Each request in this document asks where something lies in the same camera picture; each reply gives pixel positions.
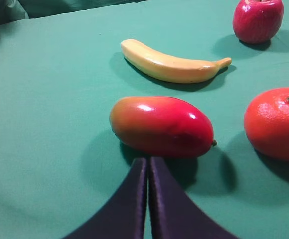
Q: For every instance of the yellow banana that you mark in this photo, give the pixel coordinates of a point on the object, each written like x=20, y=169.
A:
x=170, y=68

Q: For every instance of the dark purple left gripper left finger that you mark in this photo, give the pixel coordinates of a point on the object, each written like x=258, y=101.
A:
x=123, y=215

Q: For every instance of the orange tangerine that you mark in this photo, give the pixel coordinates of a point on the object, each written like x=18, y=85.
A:
x=266, y=123

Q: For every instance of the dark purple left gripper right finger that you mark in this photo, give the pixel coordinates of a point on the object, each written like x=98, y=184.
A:
x=173, y=214

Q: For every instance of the red yellow mango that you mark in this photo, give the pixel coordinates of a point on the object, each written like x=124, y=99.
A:
x=162, y=126

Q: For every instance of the green backdrop cloth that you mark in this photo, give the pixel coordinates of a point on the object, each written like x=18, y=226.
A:
x=13, y=10

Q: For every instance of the red apple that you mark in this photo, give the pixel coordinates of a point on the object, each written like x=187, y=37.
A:
x=257, y=21

